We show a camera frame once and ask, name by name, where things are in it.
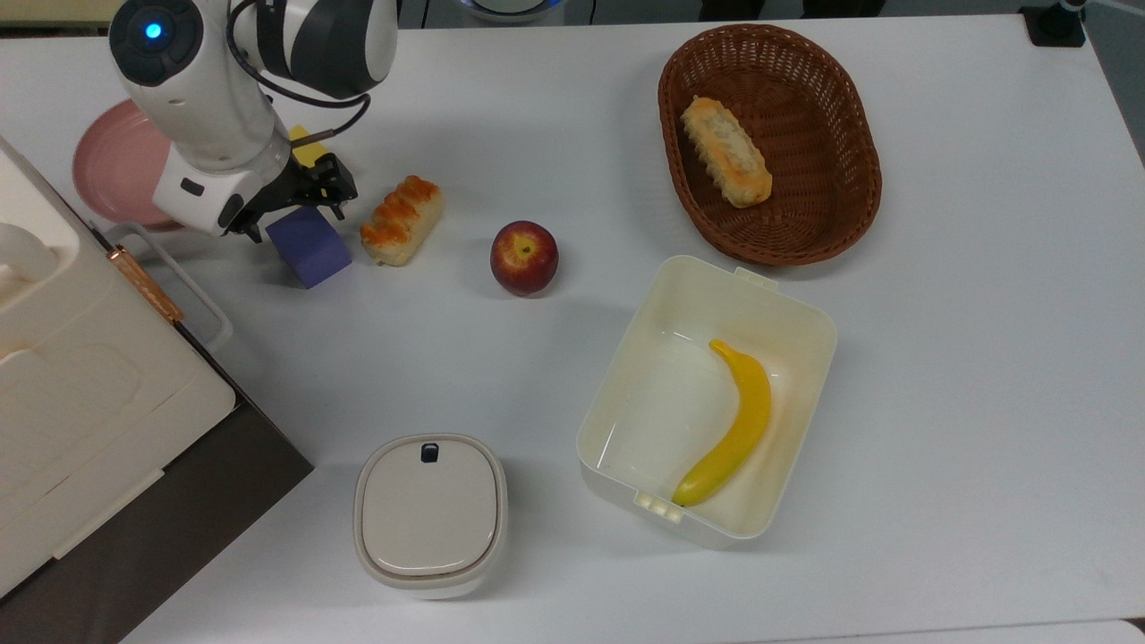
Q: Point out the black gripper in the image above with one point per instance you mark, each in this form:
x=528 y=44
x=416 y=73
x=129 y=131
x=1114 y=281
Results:
x=300 y=190

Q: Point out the purple cube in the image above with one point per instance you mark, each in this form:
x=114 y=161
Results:
x=313 y=250

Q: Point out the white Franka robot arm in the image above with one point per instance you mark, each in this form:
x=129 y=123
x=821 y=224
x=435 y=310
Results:
x=206 y=89

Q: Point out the yellow cube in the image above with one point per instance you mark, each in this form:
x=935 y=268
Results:
x=307 y=150

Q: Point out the pink plate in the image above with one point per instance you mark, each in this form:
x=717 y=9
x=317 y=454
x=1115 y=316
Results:
x=121 y=170

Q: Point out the orange-topped pull-apart bread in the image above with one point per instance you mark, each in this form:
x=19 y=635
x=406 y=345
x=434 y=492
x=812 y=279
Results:
x=402 y=222

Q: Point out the red apple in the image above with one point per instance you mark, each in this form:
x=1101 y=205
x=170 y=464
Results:
x=524 y=259

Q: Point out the small beige lidded trash can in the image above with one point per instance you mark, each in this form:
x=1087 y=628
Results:
x=429 y=514

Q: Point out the dark brown drawer box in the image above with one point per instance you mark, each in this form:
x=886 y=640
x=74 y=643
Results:
x=179 y=537

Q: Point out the white plastic bin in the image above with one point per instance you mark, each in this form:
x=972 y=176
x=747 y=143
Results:
x=662 y=402

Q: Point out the long baked bread roll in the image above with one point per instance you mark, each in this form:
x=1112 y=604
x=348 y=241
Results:
x=726 y=152

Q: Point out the yellow banana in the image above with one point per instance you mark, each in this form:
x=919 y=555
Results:
x=747 y=420

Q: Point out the brown wicker basket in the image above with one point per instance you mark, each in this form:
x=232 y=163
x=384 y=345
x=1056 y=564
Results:
x=805 y=215

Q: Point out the black camera stand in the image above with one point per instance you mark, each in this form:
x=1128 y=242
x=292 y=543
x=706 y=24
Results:
x=1054 y=22

